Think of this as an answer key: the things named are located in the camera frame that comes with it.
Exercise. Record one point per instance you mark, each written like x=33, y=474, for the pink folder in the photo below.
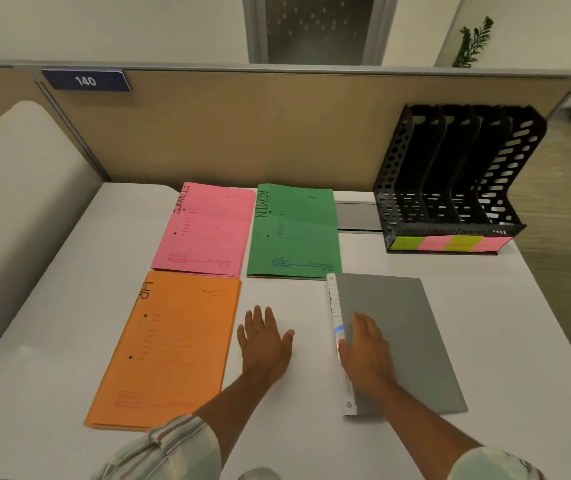
x=225, y=204

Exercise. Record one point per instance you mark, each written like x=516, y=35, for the person's left hand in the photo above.
x=263, y=344

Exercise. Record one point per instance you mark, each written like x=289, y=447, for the frosted glass door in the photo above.
x=320, y=29

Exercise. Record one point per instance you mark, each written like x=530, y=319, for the green folder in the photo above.
x=310, y=209

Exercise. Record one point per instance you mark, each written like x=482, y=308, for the pink sticky note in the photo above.
x=435, y=243
x=498, y=244

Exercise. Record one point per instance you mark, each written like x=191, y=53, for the black perforated file rack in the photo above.
x=435, y=159

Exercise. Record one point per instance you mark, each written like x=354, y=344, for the person's left forearm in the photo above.
x=230, y=409

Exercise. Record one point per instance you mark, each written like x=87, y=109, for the dark blue number plate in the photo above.
x=85, y=80

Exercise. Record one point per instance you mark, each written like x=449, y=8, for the slim leafy green plant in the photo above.
x=473, y=44

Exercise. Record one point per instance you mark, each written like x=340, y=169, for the person's right hand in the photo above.
x=368, y=359

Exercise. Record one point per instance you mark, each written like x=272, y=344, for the person's right shirt sleeve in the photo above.
x=495, y=469

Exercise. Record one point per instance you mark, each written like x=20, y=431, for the orange folder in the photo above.
x=180, y=374

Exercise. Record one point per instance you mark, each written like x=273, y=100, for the yellow-green sticky note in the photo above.
x=406, y=244
x=465, y=243

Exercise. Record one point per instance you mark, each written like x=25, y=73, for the person's right forearm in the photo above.
x=415, y=429

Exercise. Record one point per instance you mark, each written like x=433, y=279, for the white curved side panel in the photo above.
x=20, y=219

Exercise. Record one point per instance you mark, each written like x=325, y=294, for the grey folder white spine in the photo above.
x=405, y=334

